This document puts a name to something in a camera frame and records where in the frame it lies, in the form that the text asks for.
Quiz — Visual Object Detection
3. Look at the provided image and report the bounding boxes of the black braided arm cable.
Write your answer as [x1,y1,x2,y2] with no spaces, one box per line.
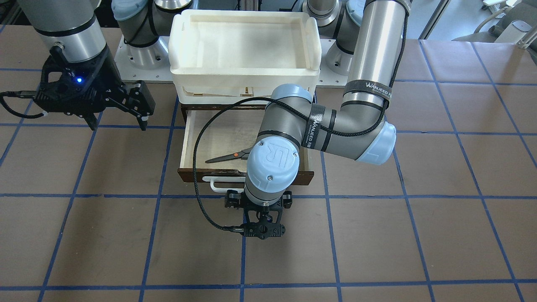
[193,8,408,232]

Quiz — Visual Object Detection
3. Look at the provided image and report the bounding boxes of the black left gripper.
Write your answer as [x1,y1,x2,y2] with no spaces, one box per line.
[224,190,293,240]

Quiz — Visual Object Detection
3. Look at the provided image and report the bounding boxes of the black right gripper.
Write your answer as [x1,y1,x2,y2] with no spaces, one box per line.
[33,45,156,131]

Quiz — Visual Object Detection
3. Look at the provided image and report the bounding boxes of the dark brown wooden cabinet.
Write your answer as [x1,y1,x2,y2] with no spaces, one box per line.
[180,94,274,121]

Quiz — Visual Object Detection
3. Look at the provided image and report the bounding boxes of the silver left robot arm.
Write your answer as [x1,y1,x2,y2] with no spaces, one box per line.
[221,0,411,239]

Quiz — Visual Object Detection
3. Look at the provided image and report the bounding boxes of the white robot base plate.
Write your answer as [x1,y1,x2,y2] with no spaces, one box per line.
[112,34,353,88]

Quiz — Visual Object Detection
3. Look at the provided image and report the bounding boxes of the grey orange scissors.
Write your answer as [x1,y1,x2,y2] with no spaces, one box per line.
[205,147,253,163]

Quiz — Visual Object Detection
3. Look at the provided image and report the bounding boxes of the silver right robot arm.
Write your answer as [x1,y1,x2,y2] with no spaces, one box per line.
[18,0,155,130]

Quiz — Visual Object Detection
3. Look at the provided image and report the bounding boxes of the light wooden drawer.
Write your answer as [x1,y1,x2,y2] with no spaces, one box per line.
[177,105,314,186]

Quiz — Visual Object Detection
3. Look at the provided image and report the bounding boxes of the white plastic tray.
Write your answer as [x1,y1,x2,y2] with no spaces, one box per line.
[168,10,322,104]

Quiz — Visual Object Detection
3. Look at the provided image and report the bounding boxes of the white drawer handle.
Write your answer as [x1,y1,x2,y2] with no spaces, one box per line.
[203,175,245,193]

